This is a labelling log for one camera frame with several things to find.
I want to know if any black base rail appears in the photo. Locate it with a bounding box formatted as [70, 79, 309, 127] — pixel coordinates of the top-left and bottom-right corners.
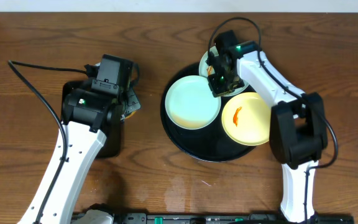
[70, 203, 356, 224]

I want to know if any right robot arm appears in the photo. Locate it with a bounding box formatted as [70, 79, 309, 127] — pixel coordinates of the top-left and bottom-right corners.
[206, 30, 332, 223]

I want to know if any light blue plate back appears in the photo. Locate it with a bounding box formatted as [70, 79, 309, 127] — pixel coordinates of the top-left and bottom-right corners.
[198, 52, 249, 97]

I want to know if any black rectangular tray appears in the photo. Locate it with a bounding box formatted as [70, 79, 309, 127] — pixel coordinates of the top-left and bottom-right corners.
[62, 80, 124, 159]

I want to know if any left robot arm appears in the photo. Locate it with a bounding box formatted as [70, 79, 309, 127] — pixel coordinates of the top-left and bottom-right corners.
[8, 54, 140, 223]

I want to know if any orange green sponge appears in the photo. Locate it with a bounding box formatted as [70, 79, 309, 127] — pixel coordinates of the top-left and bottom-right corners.
[125, 111, 137, 119]

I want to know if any yellow plate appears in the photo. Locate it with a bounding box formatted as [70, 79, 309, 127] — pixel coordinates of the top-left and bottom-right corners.
[221, 92, 271, 146]

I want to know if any black round tray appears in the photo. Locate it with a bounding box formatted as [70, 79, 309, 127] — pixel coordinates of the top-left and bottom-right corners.
[160, 62, 254, 162]

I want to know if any light blue plate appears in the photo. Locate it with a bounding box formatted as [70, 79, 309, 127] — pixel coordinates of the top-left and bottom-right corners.
[163, 75, 221, 129]
[198, 52, 249, 97]

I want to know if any light blue plate front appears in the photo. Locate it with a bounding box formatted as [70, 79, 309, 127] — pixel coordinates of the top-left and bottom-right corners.
[163, 75, 221, 129]

